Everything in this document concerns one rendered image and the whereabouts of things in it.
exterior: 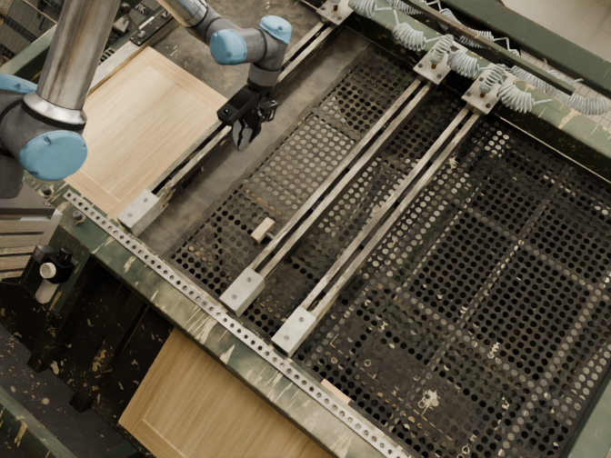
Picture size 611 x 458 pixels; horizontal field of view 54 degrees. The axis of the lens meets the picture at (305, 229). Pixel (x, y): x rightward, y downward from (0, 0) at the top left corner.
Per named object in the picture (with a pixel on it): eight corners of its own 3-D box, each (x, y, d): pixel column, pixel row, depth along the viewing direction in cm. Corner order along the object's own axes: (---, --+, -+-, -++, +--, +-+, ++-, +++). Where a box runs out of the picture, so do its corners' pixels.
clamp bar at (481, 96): (266, 342, 170) (262, 316, 148) (482, 82, 211) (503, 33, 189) (294, 363, 167) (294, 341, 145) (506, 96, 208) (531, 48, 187)
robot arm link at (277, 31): (252, 14, 137) (280, 12, 142) (241, 57, 144) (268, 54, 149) (273, 30, 133) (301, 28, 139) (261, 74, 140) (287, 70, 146)
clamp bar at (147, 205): (117, 223, 185) (94, 184, 163) (345, 3, 226) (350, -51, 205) (140, 242, 182) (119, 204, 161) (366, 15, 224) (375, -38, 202)
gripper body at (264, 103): (273, 123, 158) (285, 83, 150) (252, 132, 152) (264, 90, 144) (251, 108, 160) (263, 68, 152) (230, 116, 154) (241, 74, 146)
